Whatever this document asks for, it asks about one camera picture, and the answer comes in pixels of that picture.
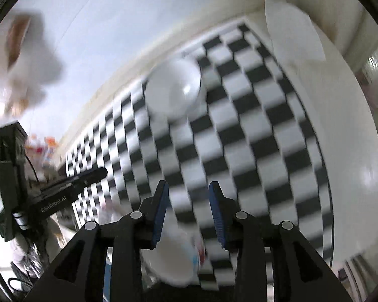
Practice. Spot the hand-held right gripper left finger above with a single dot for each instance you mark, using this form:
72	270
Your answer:
160	214

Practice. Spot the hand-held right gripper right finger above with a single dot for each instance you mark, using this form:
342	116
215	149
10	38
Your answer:
215	214

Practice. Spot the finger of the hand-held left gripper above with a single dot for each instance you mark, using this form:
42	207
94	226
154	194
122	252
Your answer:
94	175

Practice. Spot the white bowl blue red print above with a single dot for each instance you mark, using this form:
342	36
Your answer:
173	264

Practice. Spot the colourful wall sticker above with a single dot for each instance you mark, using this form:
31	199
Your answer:
48	143

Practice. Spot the black white checkered mat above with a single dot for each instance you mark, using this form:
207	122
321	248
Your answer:
239	132

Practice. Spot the crumpled white tissue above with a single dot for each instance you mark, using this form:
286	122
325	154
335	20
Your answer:
289	28

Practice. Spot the clear bag with red contents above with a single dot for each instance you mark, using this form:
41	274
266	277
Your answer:
15	41

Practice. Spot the clear plastic bag of eggs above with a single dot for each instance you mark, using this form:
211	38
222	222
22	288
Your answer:
41	69

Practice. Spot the frosted glass sliding door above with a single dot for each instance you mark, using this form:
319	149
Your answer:
373	66

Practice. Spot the white bowl dark rim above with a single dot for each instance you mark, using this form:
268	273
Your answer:
170	88

